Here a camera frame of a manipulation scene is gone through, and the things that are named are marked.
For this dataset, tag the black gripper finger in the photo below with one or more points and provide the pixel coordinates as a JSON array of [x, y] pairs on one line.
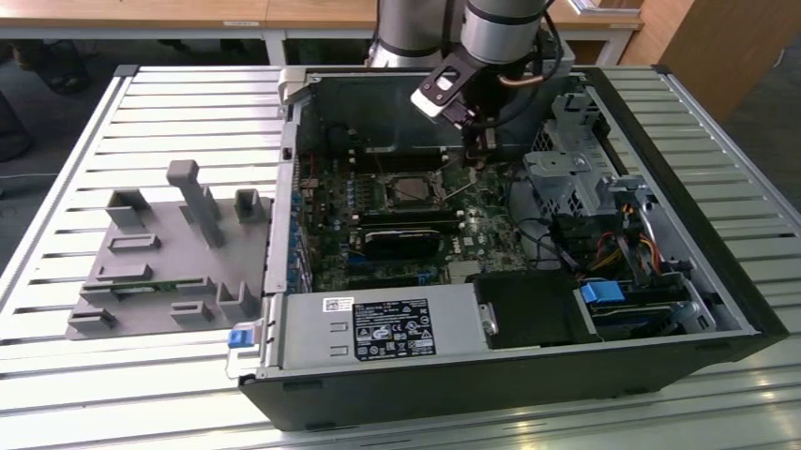
[[491, 145], [475, 150]]

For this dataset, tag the thin metal locking lever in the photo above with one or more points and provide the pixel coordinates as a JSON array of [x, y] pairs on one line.
[[463, 190]]

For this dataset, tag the square silver CPU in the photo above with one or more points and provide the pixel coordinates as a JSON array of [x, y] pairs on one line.
[[411, 188]]

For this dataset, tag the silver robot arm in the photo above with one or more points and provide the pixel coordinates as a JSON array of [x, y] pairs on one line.
[[501, 28]]

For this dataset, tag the CPU socket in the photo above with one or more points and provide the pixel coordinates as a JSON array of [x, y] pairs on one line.
[[411, 206]]

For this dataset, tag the metal disk bay cage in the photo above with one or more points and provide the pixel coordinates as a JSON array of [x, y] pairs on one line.
[[564, 183]]

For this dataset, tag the green motherboard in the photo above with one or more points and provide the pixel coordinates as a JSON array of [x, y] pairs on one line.
[[483, 225]]

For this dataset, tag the black graphics card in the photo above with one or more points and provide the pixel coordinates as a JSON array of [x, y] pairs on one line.
[[401, 244]]

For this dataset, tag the white paper stack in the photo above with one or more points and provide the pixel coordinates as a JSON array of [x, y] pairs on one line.
[[601, 5]]

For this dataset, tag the small silver heatsink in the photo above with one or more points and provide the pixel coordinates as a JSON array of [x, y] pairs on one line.
[[465, 272]]

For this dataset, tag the black plastic shroud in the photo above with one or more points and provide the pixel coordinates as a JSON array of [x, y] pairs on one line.
[[532, 309]]

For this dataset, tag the wooden cabinet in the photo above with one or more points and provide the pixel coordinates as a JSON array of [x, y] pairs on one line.
[[720, 47]]

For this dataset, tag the blue disk carrier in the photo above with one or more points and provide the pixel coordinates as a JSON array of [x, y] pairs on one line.
[[601, 293]]

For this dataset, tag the grey power supply unit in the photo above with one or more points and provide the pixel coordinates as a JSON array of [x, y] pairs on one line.
[[313, 328]]

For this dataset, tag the black open PC case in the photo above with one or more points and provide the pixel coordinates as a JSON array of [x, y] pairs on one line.
[[439, 398]]

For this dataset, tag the grey parts rack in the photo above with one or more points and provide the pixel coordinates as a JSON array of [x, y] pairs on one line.
[[169, 262]]

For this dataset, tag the blue case latch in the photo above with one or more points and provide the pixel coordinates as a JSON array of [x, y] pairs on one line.
[[240, 338]]

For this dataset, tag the green RAM stick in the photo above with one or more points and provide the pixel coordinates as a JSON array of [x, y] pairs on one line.
[[157, 286]]

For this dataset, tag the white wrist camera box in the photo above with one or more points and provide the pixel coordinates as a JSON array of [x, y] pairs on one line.
[[439, 96]]

